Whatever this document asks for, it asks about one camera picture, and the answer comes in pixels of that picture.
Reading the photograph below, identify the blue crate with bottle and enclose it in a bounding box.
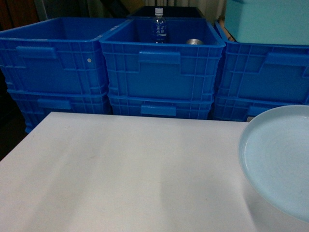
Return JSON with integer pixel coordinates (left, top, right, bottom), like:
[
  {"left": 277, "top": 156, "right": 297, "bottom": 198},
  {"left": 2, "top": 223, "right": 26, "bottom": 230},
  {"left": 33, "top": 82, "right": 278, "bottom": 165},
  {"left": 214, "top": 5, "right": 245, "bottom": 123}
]
[{"left": 100, "top": 18, "right": 225, "bottom": 101}]

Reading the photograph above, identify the teal plastic bin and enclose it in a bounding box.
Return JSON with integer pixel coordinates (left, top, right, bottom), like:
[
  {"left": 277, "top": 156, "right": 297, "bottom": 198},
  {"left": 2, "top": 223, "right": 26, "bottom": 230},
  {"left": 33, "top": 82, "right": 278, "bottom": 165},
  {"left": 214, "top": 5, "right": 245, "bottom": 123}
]
[{"left": 225, "top": 0, "right": 309, "bottom": 45}]

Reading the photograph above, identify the silver metal can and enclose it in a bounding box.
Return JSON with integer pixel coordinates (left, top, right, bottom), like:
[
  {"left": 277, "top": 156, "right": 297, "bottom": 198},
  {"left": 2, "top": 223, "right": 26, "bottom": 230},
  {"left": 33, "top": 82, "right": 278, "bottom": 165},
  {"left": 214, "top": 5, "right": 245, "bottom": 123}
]
[{"left": 186, "top": 38, "right": 204, "bottom": 45}]

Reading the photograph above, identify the blue crate under teal bin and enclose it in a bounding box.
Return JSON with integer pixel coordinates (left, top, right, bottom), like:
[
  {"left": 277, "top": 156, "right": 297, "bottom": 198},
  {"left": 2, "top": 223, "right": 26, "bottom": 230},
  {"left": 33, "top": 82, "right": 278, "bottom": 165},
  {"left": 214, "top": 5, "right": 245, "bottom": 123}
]
[{"left": 214, "top": 22, "right": 309, "bottom": 104}]

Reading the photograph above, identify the lower middle blue crate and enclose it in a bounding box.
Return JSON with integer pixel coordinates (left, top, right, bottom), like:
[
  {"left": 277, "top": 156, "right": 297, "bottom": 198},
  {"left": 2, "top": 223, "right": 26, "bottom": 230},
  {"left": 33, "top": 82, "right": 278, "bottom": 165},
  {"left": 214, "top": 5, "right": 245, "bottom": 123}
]
[{"left": 108, "top": 93, "right": 213, "bottom": 120}]

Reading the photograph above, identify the lower right blue crate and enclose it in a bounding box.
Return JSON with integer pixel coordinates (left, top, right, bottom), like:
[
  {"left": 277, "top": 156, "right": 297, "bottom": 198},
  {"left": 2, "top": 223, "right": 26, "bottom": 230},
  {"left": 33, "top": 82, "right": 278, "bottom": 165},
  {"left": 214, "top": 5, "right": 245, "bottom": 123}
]
[{"left": 211, "top": 96, "right": 300, "bottom": 122}]

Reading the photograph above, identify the clear water bottle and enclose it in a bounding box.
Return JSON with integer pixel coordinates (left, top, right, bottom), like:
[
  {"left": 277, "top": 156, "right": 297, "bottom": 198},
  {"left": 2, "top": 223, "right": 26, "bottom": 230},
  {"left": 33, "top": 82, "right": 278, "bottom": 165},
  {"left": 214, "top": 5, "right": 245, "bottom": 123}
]
[{"left": 151, "top": 7, "right": 168, "bottom": 44}]

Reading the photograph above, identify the light blue round tray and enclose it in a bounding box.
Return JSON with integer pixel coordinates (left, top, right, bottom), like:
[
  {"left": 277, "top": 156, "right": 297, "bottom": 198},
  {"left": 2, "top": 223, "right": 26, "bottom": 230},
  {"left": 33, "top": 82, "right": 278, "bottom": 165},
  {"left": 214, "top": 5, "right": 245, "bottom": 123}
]
[{"left": 238, "top": 105, "right": 309, "bottom": 222}]

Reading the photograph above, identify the lower far left crate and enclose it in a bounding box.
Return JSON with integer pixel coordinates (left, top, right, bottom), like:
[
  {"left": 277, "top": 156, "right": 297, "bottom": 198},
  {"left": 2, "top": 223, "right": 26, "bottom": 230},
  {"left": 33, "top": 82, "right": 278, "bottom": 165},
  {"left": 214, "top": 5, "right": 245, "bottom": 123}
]
[{"left": 8, "top": 89, "right": 112, "bottom": 133}]

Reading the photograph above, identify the far left blue crate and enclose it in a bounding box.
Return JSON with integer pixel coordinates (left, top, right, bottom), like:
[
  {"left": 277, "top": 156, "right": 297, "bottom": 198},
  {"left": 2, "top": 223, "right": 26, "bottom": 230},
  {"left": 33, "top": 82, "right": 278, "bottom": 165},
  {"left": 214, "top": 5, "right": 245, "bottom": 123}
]
[{"left": 0, "top": 17, "right": 123, "bottom": 95}]

